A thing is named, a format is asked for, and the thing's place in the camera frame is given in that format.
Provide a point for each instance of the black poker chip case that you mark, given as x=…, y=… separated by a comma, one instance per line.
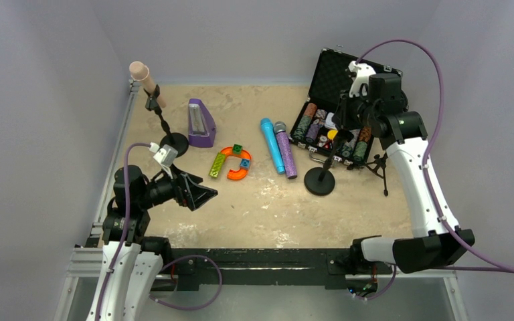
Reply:
x=330, y=79

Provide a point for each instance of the black mic stand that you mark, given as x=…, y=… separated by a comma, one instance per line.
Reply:
x=175, y=140
x=319, y=180

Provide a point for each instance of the yellow dealer chip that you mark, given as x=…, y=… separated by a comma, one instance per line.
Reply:
x=332, y=134

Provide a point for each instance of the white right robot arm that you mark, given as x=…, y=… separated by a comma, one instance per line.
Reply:
x=437, y=240

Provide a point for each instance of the green toy brick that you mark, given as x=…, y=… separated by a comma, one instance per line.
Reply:
x=237, y=149

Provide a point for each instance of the purple metronome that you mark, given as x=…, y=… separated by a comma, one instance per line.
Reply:
x=202, y=127

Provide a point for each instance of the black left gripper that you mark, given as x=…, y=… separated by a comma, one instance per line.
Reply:
x=183, y=190

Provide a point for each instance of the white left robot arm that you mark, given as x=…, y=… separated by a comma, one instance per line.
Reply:
x=130, y=259

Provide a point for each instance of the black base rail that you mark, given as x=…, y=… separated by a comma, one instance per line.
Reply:
x=331, y=268

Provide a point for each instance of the blue microphone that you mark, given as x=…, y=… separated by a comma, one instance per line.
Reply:
x=267, y=129

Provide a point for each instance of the white card deck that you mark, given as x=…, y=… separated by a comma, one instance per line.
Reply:
x=329, y=121

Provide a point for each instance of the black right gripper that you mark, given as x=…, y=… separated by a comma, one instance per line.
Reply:
x=345, y=110

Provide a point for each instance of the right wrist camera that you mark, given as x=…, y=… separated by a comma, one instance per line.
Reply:
x=360, y=73

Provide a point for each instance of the blue toy brick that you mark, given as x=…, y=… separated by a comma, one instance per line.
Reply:
x=245, y=163

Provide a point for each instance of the pink microphone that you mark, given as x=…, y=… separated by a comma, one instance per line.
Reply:
x=141, y=73

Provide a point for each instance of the black shock mount tripod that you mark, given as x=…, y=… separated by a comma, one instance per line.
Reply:
x=377, y=167

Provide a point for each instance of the lime long toy brick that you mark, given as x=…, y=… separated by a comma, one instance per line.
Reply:
x=217, y=165

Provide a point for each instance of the purple glitter microphone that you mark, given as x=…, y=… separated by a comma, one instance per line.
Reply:
x=285, y=150

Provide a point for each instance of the orange curved track piece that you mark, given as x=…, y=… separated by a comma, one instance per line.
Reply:
x=238, y=173

